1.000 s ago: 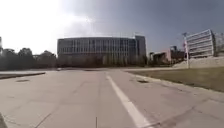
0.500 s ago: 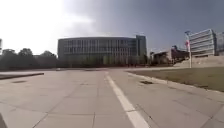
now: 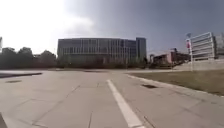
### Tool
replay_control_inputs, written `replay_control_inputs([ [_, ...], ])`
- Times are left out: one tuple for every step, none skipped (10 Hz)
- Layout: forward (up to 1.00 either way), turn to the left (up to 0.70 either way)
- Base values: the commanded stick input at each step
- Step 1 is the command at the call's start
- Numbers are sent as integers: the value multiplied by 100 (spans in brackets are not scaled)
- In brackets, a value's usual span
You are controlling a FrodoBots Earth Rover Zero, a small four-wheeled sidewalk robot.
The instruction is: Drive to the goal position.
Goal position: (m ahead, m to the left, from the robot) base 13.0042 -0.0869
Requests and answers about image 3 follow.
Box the grass patch with dark kerb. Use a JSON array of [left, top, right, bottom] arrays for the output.
[[0, 71, 44, 80]]

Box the grey concrete slab pavement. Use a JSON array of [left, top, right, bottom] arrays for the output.
[[0, 69, 224, 128]]

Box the white striped office building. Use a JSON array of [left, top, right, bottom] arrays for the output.
[[189, 31, 217, 62]]

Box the dark drain cover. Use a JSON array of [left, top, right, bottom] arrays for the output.
[[141, 83, 158, 90]]

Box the group of dark trees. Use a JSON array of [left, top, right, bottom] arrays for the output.
[[0, 46, 58, 70]]

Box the pale sand mound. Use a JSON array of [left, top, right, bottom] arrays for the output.
[[172, 58, 224, 72]]

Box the pole with red sign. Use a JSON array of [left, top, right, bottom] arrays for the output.
[[185, 32, 194, 72]]

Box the low brown building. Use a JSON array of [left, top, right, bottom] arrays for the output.
[[149, 47, 191, 67]]

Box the brown grass and dirt field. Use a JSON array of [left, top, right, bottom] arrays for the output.
[[128, 68, 224, 97]]

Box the large dark glass-fronted building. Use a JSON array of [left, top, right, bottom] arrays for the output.
[[57, 36, 148, 68]]

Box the pale concrete kerb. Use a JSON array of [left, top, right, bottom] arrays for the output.
[[125, 73, 224, 102]]

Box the grey glass building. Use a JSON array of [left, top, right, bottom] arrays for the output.
[[214, 32, 224, 61]]

